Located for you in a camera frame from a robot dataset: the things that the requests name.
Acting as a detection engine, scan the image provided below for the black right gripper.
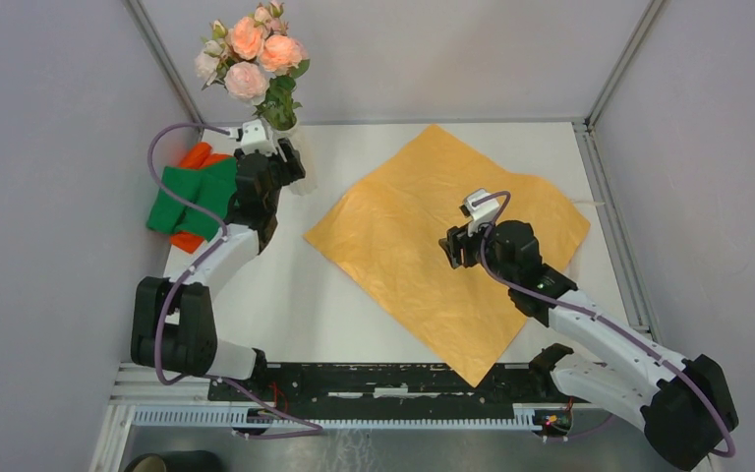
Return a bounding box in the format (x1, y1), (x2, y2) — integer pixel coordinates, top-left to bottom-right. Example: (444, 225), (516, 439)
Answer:
(437, 213), (516, 287)

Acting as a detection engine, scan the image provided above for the orange wrapping paper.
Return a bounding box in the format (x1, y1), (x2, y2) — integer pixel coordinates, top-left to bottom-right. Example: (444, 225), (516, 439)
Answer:
(306, 123), (590, 385)

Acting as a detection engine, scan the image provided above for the pink artificial flower bouquet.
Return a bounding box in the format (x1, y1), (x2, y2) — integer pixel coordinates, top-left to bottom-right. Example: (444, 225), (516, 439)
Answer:
(194, 39), (269, 106)

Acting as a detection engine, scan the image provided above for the cream printed ribbon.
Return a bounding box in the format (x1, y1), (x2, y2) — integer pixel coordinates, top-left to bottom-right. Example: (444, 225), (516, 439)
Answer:
(571, 200), (606, 208)

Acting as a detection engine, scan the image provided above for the single artificial flower stem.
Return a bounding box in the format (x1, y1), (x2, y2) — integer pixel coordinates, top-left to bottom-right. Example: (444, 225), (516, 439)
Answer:
(210, 1), (287, 61)

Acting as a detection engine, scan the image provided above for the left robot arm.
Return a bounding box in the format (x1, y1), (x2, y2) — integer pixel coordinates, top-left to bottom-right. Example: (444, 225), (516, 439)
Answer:
(130, 138), (306, 401)

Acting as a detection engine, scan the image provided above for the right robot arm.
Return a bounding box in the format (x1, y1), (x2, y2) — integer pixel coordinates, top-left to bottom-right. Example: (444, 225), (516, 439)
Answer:
(438, 220), (738, 471)

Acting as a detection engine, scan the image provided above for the white ribbed vase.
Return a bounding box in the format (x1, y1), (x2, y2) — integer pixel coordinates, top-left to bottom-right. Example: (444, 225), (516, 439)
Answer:
(273, 120), (318, 196)

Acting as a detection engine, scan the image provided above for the green cloth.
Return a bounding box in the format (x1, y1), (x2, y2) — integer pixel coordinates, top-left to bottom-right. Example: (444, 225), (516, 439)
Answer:
(145, 154), (236, 240)

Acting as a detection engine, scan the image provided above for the orange cloth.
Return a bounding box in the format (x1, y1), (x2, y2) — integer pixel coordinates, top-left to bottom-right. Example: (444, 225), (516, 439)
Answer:
(170, 142), (236, 254)

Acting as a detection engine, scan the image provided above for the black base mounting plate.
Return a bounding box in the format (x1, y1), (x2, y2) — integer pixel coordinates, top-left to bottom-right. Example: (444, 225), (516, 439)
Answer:
(241, 362), (570, 420)

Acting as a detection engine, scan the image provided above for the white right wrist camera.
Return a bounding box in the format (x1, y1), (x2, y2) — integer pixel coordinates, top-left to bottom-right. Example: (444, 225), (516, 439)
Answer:
(460, 188), (500, 236)

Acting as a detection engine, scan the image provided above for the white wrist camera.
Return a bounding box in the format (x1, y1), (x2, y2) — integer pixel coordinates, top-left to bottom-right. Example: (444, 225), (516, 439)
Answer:
(460, 188), (500, 236)
(225, 119), (277, 156)

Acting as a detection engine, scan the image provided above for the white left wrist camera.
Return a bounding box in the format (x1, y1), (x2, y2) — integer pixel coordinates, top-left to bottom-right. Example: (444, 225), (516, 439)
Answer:
(225, 119), (277, 156)

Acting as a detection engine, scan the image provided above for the white slotted cable duct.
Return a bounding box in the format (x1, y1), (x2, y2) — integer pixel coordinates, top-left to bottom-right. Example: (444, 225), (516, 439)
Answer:
(131, 405), (543, 432)

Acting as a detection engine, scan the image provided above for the aluminium frame rail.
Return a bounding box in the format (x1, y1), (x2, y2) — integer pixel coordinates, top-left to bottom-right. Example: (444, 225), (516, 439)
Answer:
(108, 362), (701, 409)

